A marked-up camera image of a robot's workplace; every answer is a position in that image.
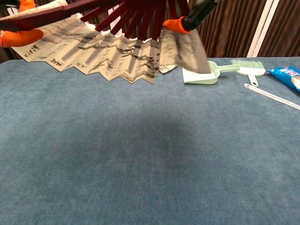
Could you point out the mint green dustpan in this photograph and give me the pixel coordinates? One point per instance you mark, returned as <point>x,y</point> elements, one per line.
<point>201,78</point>

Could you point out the dark brown pleated curtain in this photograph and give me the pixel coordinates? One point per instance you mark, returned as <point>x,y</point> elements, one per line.
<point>234,28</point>

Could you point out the blue felt table mat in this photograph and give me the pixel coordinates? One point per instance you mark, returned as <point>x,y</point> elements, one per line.
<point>150,152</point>

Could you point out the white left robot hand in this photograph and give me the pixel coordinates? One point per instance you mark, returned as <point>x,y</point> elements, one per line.
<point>21,38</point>

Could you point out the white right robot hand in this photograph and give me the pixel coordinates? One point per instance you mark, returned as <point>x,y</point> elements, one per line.
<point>199,14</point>

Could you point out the red-ribbed paper folding fan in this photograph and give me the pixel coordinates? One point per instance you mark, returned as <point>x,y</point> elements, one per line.
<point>117,58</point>

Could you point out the mint green hand brush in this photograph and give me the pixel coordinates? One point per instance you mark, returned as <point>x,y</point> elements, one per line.
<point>250,69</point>

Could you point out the white partition frame post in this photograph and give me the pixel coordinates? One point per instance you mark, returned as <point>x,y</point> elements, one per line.
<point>262,30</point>

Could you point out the blue biscuit snack bag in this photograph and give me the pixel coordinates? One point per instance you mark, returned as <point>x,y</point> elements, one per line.
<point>288,76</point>

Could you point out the clear wrapped straw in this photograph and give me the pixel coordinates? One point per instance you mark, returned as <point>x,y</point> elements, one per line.
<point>272,95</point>

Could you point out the crumpled orange snack wrapper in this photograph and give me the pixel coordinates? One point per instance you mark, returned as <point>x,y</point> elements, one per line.
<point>167,68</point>

